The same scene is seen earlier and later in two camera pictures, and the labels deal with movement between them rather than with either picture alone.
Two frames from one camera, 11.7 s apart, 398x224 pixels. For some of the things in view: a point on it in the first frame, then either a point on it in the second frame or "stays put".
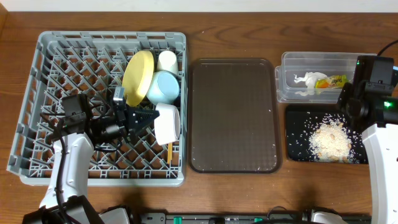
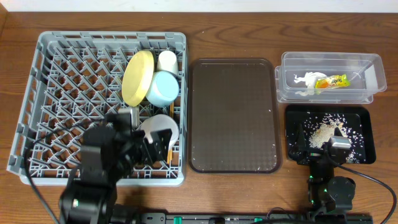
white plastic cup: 168,61 stays put
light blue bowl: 164,88 stays put
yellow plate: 137,76 stays put
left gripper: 127,121 to 148,148
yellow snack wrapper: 333,81 stays put
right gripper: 354,88 to 312,156
